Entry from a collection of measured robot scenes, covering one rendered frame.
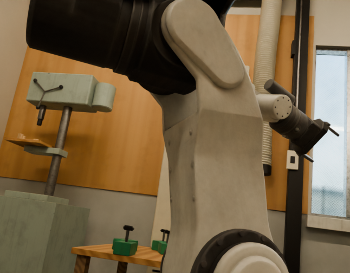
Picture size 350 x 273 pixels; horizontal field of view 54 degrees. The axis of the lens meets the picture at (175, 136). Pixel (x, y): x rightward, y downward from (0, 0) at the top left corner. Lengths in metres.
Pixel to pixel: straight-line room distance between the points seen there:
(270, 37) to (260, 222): 2.29
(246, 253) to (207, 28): 0.30
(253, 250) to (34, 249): 1.79
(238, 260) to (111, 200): 2.24
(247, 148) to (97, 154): 2.29
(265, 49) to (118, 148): 1.33
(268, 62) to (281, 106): 1.68
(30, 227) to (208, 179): 1.77
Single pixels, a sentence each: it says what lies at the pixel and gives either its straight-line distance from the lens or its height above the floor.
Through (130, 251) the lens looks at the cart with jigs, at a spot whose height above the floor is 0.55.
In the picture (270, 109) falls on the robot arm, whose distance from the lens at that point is 0.93.
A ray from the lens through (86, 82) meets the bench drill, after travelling 2.41.
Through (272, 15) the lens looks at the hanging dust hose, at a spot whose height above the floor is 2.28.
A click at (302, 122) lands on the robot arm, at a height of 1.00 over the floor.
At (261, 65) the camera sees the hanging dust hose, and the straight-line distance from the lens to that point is 2.61.
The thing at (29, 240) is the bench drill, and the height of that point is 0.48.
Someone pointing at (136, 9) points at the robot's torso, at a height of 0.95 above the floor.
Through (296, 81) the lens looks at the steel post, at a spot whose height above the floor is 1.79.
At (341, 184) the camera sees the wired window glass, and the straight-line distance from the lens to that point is 2.70.
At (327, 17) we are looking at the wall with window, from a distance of 3.09.
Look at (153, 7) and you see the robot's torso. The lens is 0.50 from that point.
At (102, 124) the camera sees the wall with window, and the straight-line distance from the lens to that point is 2.79.
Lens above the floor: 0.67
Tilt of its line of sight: 14 degrees up
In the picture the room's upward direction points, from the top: 8 degrees clockwise
